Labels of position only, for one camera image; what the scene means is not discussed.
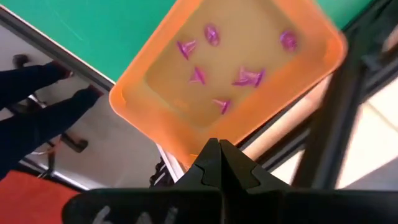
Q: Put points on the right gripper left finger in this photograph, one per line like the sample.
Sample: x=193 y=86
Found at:
x=208 y=174

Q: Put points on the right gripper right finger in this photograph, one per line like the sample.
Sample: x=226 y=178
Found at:
x=242 y=177

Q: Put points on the small purple translucent decoration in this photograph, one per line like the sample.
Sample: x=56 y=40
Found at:
x=223 y=105
x=197 y=76
x=186 y=48
x=212 y=34
x=248 y=77
x=288 y=40

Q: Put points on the orange plastic bin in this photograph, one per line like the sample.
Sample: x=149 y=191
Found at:
x=255 y=102

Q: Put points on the green table mat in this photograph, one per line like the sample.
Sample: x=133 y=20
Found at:
x=93 y=31

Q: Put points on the person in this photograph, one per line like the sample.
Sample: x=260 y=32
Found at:
x=31 y=124

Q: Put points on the red floor mat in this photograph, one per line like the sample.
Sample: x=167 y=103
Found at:
x=25 y=199

